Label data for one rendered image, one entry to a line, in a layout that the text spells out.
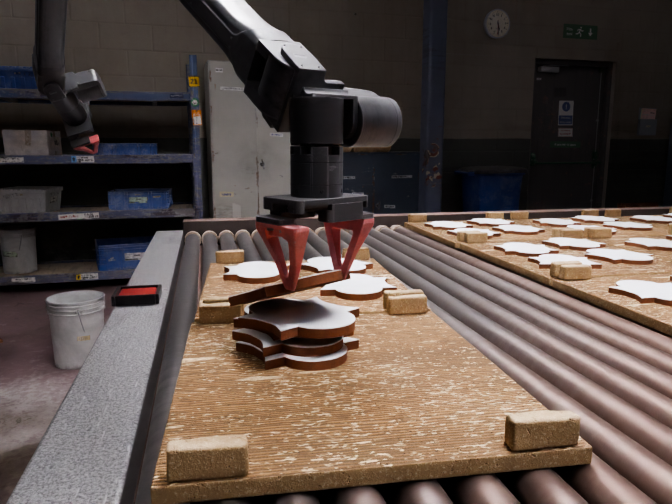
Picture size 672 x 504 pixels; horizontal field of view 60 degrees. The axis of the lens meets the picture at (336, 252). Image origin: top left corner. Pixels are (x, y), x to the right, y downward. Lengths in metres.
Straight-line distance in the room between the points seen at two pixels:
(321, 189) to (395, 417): 0.24
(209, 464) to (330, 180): 0.31
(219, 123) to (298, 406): 4.81
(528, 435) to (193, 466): 0.26
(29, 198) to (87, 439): 4.76
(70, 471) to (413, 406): 0.30
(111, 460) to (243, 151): 4.85
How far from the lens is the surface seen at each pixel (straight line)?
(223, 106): 5.32
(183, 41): 5.91
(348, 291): 0.94
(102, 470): 0.55
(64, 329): 3.43
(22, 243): 5.44
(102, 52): 5.90
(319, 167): 0.61
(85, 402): 0.68
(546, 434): 0.52
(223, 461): 0.46
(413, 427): 0.54
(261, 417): 0.56
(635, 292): 1.06
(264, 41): 0.69
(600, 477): 0.54
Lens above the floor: 1.18
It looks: 10 degrees down
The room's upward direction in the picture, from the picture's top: straight up
